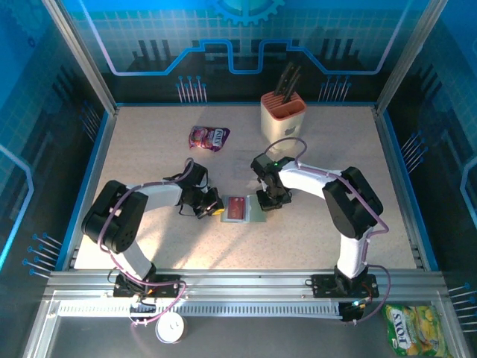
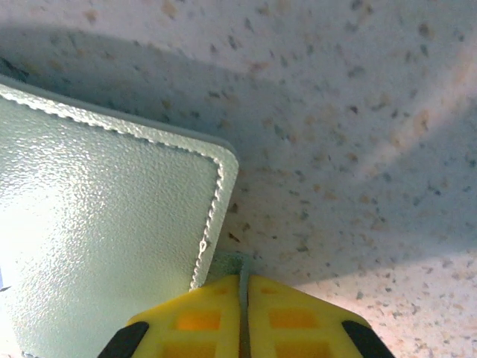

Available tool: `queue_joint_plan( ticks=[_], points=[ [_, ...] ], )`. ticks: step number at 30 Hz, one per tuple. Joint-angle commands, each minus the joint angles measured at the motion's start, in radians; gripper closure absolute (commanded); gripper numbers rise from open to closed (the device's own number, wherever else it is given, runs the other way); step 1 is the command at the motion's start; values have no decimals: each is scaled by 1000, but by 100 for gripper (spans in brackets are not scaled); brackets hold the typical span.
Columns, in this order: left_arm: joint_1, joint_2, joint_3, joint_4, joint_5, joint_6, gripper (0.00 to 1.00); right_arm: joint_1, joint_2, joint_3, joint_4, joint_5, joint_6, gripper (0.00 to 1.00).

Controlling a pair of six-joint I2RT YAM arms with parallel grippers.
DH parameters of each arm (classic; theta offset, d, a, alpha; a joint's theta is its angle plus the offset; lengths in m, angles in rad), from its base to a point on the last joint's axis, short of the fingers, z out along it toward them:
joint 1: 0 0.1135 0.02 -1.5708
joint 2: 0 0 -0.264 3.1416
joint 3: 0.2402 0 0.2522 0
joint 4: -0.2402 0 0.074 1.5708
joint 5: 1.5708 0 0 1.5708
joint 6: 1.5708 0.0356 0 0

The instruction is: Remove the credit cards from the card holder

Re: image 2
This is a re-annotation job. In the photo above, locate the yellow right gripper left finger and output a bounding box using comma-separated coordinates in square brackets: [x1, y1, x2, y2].
[98, 274, 241, 358]

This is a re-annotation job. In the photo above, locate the pale green card holder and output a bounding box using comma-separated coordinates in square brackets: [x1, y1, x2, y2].
[0, 72, 255, 358]

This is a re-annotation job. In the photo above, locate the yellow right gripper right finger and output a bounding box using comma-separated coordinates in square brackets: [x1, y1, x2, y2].
[247, 274, 396, 358]

